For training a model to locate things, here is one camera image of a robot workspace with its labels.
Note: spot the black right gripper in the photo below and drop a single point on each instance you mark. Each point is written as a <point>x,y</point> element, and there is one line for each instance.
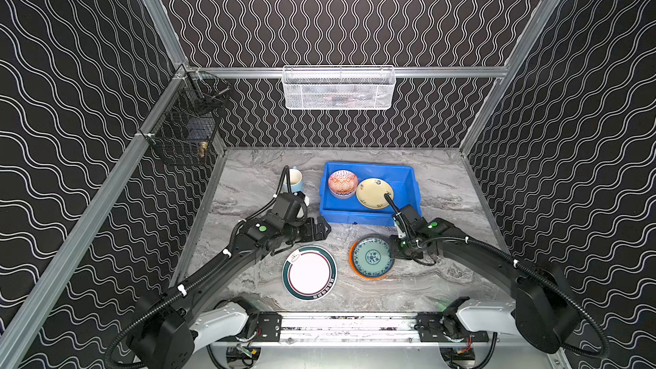
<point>401,220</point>

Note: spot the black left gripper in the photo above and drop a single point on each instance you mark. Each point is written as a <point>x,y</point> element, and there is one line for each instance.
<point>312,228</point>

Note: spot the blue plastic bin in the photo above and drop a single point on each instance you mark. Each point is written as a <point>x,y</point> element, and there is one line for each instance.
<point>349,211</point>

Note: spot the blue floral green plate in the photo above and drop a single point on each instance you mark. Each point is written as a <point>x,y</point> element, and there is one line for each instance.
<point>370,257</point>

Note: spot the white plate green red rim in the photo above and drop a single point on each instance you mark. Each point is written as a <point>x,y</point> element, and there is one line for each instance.
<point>309,273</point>

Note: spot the lavender ceramic bowl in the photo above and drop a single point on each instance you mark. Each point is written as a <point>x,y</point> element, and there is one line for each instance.
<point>343,195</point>

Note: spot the cream yellow patterned plate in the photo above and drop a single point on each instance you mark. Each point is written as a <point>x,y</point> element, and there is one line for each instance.
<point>372,193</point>

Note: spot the orange patterned ceramic bowl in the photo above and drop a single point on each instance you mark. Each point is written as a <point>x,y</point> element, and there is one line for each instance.
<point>343,180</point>

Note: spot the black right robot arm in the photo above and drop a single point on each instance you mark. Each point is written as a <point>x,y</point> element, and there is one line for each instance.
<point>545,312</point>

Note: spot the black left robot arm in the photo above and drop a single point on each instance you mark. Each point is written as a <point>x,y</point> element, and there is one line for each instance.
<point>161,334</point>

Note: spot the light blue ceramic mug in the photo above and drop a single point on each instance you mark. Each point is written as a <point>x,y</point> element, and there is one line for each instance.
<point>292,181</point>

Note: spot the metal base rail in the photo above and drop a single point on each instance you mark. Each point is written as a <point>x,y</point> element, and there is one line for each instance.
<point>375,340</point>

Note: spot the black wire basket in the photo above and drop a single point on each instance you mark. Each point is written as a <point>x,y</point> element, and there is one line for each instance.
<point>185,135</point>

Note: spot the white wire mesh basket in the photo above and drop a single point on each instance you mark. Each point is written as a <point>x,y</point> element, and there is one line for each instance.
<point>338,87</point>

